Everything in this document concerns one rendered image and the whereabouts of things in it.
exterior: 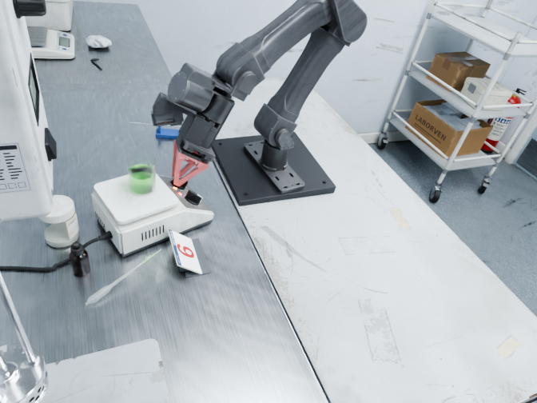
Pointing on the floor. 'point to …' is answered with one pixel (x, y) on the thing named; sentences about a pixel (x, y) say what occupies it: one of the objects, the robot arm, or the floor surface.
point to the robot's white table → (383, 279)
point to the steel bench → (108, 141)
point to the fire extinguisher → (499, 126)
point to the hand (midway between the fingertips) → (177, 178)
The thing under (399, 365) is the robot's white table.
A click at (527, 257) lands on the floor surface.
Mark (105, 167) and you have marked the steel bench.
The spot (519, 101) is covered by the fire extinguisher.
